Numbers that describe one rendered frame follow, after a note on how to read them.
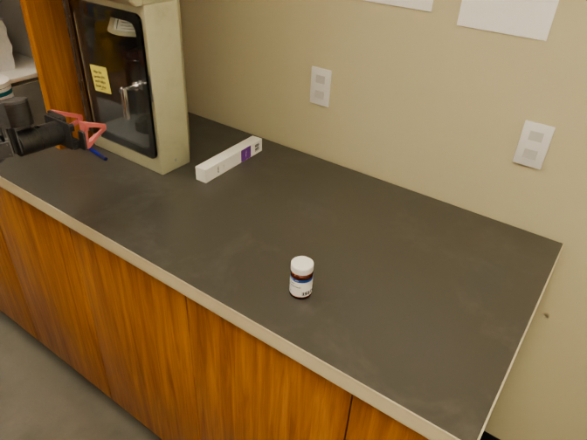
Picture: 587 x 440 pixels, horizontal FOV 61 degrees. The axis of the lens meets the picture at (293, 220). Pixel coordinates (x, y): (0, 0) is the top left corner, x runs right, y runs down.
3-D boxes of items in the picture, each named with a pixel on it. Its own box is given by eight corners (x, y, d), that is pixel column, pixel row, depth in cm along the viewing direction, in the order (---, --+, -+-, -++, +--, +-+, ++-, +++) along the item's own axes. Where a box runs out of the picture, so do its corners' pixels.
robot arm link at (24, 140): (10, 155, 116) (22, 159, 113) (0, 127, 113) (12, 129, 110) (37, 147, 121) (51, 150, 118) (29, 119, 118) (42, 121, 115)
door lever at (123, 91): (143, 116, 139) (137, 113, 140) (139, 82, 134) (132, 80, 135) (127, 121, 135) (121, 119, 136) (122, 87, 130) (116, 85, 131)
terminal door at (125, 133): (93, 131, 159) (66, -4, 137) (158, 160, 145) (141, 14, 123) (90, 132, 159) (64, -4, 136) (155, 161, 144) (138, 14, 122)
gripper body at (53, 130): (51, 112, 123) (21, 120, 118) (75, 122, 119) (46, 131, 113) (55, 137, 127) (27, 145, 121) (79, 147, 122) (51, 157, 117)
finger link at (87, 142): (92, 108, 127) (58, 118, 120) (109, 115, 123) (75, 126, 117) (95, 134, 130) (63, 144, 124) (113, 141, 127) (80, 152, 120)
